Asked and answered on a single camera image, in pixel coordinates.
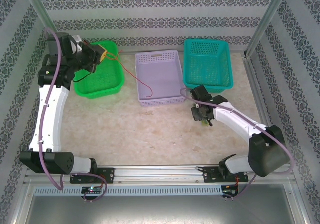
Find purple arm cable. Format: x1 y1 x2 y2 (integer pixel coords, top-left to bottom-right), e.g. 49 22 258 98
179 87 296 201
37 27 108 202

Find grey metal shelf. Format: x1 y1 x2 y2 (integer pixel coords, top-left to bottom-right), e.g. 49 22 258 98
14 183 311 224

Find aluminium frame post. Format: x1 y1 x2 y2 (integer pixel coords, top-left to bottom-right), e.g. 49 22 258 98
22 0 60 34
244 0 293 57

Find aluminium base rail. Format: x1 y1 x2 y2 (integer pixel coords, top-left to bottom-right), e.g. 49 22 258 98
23 165 295 184

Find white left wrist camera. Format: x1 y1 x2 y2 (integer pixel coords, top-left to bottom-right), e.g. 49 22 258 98
71 35 85 51

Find green plastic basket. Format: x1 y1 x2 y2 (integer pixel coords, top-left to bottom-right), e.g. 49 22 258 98
73 40 126 99

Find teal plastic basket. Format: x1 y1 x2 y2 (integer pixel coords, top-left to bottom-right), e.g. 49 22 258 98
183 38 235 93

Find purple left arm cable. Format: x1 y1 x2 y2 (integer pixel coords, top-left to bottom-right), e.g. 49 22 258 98
37 27 108 202

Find lilac plastic basket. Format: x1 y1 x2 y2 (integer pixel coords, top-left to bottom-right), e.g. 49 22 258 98
134 50 187 107

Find thin black left gripper wire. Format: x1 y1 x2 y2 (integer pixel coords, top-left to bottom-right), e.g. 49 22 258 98
72 68 92 82

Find dark green wire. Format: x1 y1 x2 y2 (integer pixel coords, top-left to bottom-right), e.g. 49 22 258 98
106 50 154 98

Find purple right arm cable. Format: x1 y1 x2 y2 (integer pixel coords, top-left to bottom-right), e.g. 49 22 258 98
179 87 296 201

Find white slotted cable duct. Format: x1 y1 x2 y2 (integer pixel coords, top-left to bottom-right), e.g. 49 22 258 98
33 185 224 196

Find aluminium side rail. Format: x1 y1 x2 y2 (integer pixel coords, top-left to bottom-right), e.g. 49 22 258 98
243 55 272 126

